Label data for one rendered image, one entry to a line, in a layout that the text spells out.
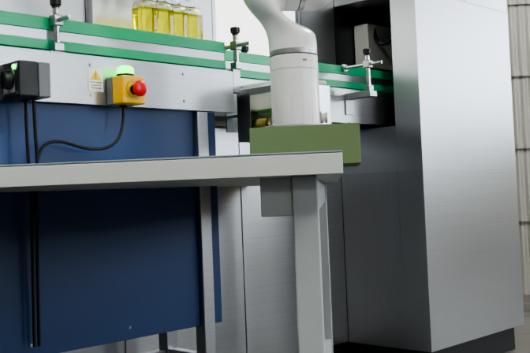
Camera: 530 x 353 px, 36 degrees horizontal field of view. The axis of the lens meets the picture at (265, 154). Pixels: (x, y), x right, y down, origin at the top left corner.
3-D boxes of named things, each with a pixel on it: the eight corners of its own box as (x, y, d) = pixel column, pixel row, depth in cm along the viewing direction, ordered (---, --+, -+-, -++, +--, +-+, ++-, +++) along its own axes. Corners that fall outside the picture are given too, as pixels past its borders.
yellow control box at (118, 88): (129, 108, 211) (128, 79, 211) (147, 105, 206) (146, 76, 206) (106, 107, 206) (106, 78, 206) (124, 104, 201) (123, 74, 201)
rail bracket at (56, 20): (61, 54, 199) (59, 0, 200) (77, 50, 194) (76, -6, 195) (46, 53, 197) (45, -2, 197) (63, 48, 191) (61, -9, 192)
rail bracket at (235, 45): (215, 74, 249) (214, 33, 249) (254, 67, 237) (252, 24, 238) (207, 73, 247) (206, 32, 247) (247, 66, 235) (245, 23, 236)
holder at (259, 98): (264, 144, 260) (263, 95, 261) (331, 138, 241) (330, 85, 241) (225, 143, 248) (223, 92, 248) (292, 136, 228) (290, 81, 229)
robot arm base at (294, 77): (331, 133, 212) (328, 62, 214) (338, 125, 194) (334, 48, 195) (258, 136, 212) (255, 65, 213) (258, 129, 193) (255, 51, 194)
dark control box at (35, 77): (33, 102, 191) (32, 67, 191) (51, 99, 186) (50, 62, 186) (0, 101, 185) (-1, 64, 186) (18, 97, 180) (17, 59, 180)
